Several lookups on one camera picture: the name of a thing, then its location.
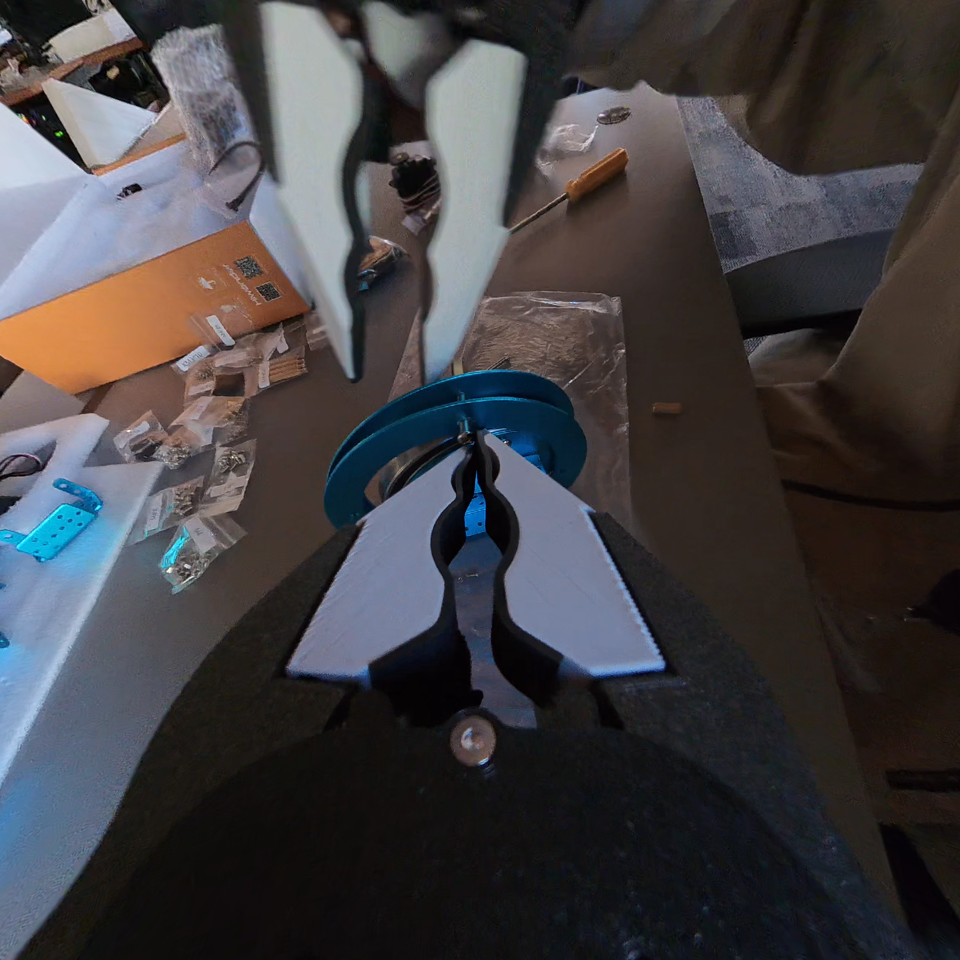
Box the orange cardboard box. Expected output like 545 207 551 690
0 75 316 395

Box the small crumpled clear bag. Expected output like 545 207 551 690
536 123 601 177

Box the background wooden table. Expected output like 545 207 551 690
0 30 147 106

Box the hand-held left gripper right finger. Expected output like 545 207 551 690
478 432 668 678

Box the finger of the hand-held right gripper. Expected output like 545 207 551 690
418 37 530 384
258 0 374 384

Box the pile of small screw bags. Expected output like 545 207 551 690
112 311 331 594

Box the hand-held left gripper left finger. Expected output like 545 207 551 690
285 441 479 687

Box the white foam board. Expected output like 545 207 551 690
0 461 166 781

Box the dark foil parts bag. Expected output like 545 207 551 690
352 236 412 292

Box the bubble wrap bag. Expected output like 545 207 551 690
150 26 256 174

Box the black servo motor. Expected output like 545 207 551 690
390 153 444 234

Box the clear plastic bag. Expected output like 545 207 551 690
390 291 627 601

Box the person's right forearm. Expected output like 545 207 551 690
570 0 960 181

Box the blue metal bracket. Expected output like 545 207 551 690
0 478 102 564

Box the blue disc bearing assembly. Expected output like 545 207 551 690
324 369 588 537

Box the black and red cable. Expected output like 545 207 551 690
0 453 55 489

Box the white foam block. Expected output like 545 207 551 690
0 412 112 481

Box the orange handled screwdriver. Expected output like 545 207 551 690
506 147 630 234

